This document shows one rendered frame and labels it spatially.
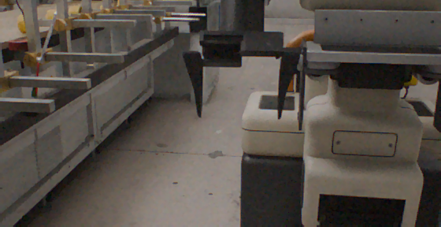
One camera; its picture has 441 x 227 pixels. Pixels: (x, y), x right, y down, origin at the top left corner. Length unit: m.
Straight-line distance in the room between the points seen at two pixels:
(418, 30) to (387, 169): 0.27
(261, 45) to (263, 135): 0.67
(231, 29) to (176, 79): 3.68
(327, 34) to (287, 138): 0.42
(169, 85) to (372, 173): 3.46
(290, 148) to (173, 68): 3.09
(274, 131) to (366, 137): 0.33
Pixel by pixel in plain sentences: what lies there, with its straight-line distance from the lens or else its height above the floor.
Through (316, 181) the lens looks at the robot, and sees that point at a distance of 0.91.
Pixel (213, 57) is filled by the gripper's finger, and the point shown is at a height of 1.06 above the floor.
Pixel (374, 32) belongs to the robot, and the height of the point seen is 1.06.
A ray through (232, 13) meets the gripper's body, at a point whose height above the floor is 1.12.
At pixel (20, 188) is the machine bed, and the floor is 0.21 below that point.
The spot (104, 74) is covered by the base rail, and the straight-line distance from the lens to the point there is 2.37.
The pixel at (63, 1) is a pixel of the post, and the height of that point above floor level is 1.04.
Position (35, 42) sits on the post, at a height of 0.91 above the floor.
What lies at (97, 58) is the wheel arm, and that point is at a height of 0.85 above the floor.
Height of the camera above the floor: 1.17
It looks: 17 degrees down
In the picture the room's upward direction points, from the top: straight up
